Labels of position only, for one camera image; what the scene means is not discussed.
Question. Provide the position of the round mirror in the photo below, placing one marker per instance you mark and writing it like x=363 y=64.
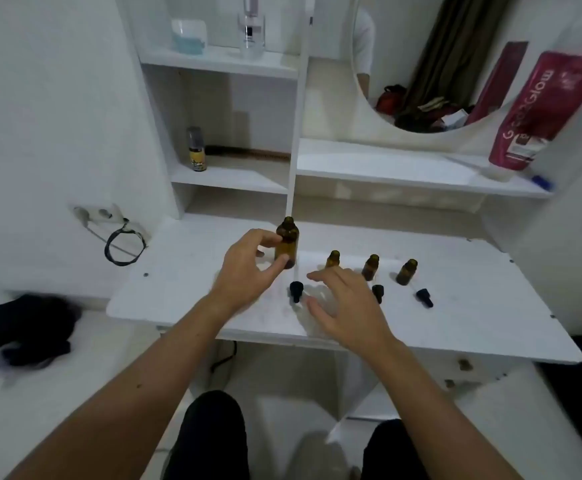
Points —
x=396 y=54

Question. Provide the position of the person's left hand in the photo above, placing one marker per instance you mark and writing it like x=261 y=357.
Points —
x=243 y=279

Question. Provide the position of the clear perfume bottle pink cap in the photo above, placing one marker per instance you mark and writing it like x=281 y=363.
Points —
x=251 y=34

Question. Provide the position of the person's right hand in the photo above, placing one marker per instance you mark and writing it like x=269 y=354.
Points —
x=356 y=319

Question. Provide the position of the brown comb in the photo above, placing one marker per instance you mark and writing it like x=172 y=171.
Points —
x=246 y=152

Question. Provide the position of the blue pen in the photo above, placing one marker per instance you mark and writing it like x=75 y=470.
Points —
x=543 y=182

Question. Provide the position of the person's leg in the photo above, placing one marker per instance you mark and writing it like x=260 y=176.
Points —
x=211 y=434
x=386 y=454

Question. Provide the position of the person's right forearm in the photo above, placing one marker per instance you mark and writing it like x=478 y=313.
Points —
x=431 y=419

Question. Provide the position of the white wall socket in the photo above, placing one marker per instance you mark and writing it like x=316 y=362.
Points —
x=103 y=213

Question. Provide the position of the person's left forearm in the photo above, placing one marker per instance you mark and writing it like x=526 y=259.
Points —
x=131 y=394

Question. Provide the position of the black cloth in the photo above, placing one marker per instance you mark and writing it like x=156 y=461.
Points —
x=26 y=329

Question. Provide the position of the person's left leg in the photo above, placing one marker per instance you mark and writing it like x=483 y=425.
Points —
x=211 y=434

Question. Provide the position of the red cosmetic tube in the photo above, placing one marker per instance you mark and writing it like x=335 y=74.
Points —
x=540 y=109

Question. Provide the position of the small amber glass bottle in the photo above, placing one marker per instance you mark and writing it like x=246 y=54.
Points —
x=407 y=273
x=370 y=268
x=333 y=259

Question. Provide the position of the white and blue cream jar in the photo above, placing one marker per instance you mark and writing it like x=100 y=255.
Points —
x=189 y=37

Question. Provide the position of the black dropper with glass pipette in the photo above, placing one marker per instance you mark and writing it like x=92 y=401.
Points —
x=296 y=291

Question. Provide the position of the white vanity desk with shelves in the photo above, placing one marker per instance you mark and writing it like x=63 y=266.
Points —
x=231 y=179

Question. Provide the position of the small yellow label bottle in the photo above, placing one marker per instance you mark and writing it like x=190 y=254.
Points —
x=197 y=157

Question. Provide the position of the small black dropper cap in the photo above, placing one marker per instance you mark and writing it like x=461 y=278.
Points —
x=425 y=297
x=378 y=293

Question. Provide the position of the person's right leg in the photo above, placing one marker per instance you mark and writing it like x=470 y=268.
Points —
x=386 y=454

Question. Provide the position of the large amber glass bottle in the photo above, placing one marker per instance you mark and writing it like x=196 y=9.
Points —
x=288 y=234

